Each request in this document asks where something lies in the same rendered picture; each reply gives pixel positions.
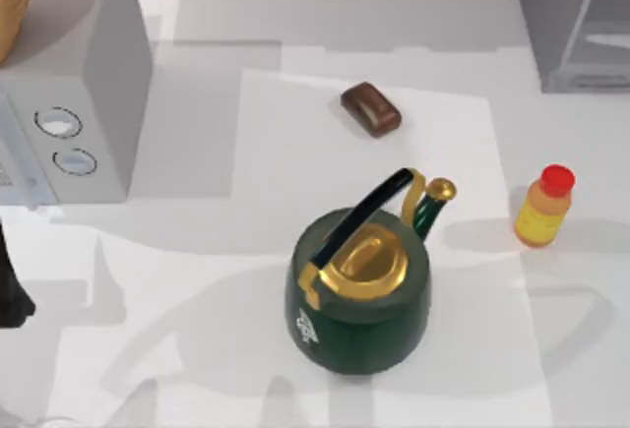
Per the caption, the green and gold kettle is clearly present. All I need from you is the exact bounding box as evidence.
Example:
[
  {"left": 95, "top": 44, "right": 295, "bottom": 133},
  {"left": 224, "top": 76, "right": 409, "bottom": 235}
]
[{"left": 283, "top": 167, "right": 459, "bottom": 376}]

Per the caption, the pale microwave oven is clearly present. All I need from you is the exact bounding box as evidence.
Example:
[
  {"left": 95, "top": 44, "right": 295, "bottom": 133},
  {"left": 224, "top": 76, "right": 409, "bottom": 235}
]
[{"left": 0, "top": 0, "right": 154, "bottom": 209}]

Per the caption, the brown bread loaf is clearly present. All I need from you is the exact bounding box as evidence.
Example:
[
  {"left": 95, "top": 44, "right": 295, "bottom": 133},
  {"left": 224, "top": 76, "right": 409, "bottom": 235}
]
[{"left": 340, "top": 82, "right": 403, "bottom": 140}]

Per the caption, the yellow bottle with red cap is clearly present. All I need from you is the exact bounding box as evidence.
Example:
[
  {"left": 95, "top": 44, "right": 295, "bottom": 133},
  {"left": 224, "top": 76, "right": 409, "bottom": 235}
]
[{"left": 514, "top": 164, "right": 576, "bottom": 249}]

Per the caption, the round microwave knob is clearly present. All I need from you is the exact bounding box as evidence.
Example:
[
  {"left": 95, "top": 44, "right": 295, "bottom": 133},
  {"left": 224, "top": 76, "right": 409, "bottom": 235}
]
[
  {"left": 52, "top": 148, "right": 98, "bottom": 176},
  {"left": 33, "top": 106, "right": 84, "bottom": 140}
]

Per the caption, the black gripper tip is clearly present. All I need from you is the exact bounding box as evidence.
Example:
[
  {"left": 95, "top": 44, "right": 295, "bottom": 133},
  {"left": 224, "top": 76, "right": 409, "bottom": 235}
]
[{"left": 0, "top": 223, "right": 37, "bottom": 330}]

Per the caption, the woven wooden basket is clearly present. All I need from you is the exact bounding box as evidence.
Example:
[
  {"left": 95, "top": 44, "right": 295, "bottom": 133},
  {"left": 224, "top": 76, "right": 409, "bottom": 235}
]
[{"left": 0, "top": 0, "right": 40, "bottom": 66}]

